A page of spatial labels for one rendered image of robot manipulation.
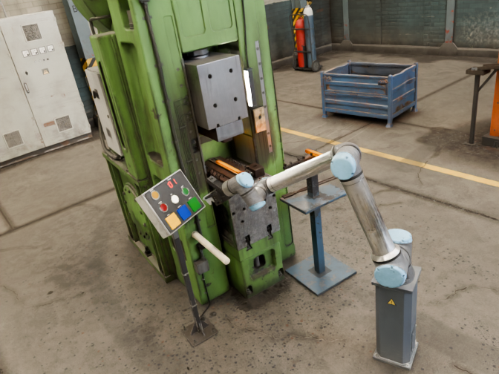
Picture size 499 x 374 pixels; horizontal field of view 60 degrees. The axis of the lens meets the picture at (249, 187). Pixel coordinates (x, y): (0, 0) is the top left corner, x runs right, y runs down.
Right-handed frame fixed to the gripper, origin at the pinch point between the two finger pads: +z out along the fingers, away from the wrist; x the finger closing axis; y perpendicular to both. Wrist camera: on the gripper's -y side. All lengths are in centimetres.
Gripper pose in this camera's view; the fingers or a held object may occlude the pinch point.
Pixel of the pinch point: (204, 197)
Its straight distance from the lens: 256.4
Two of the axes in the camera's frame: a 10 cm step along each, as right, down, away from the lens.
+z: -6.6, 3.4, 6.7
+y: 5.5, 8.3, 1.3
